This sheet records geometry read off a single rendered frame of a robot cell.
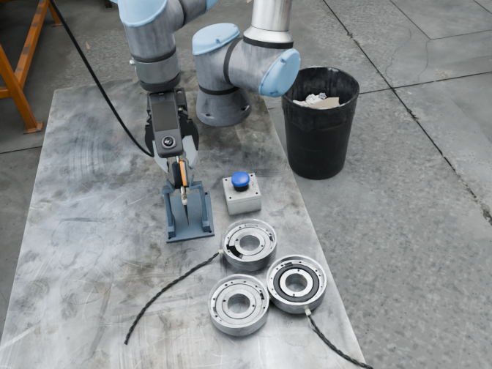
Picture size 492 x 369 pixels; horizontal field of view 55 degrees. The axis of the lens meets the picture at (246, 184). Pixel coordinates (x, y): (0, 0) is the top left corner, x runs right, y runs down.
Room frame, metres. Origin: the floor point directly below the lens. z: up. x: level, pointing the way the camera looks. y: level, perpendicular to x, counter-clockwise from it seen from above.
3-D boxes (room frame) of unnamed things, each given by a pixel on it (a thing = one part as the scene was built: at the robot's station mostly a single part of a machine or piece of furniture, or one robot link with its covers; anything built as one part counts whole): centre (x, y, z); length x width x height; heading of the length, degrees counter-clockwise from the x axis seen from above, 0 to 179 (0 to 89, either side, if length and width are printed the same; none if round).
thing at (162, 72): (0.73, 0.13, 1.14); 0.08 x 0.08 x 0.05
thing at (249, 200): (0.72, 0.01, 0.82); 0.08 x 0.07 x 0.05; 7
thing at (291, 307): (0.47, -0.07, 0.82); 0.10 x 0.10 x 0.04
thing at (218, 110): (1.06, 0.04, 0.85); 0.15 x 0.15 x 0.10
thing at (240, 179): (0.71, 0.01, 0.85); 0.04 x 0.04 x 0.05
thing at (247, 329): (0.44, 0.03, 0.82); 0.10 x 0.10 x 0.04
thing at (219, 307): (0.44, 0.03, 0.82); 0.08 x 0.08 x 0.02
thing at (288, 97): (1.71, -0.35, 0.21); 0.34 x 0.34 x 0.43
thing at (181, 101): (0.73, 0.13, 1.06); 0.09 x 0.08 x 0.12; 4
